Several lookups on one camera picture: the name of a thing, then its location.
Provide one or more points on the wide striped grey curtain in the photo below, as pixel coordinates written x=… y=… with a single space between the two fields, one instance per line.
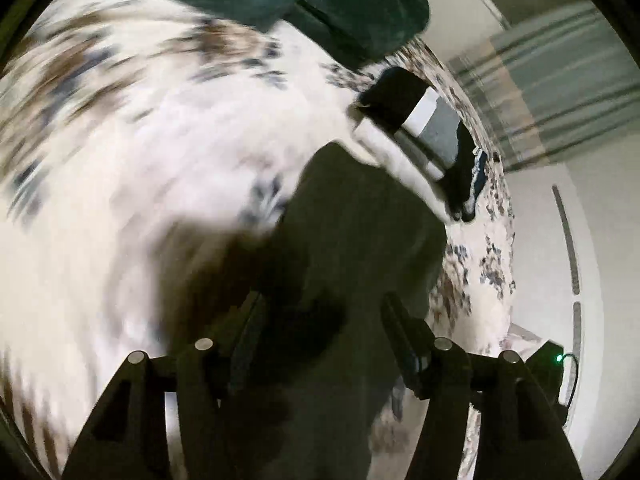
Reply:
x=550 y=85

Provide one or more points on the dark green folded blanket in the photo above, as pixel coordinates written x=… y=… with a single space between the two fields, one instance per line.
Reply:
x=370 y=10

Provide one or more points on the folded black grey striped sweater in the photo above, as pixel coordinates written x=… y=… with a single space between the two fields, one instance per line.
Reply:
x=425 y=115

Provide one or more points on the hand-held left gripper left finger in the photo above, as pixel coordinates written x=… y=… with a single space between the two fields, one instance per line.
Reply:
x=245 y=345

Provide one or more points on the folded white garment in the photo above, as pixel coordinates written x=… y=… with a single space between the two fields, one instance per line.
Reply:
x=395 y=160

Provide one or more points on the white headboard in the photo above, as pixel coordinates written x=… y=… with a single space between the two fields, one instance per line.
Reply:
x=535 y=260

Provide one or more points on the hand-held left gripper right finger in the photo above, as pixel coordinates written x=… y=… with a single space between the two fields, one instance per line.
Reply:
x=407 y=350

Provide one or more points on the floral bedspread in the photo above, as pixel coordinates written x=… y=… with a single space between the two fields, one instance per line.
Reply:
x=125 y=160

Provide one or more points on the dark striped sweater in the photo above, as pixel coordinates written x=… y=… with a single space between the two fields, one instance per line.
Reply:
x=350 y=240

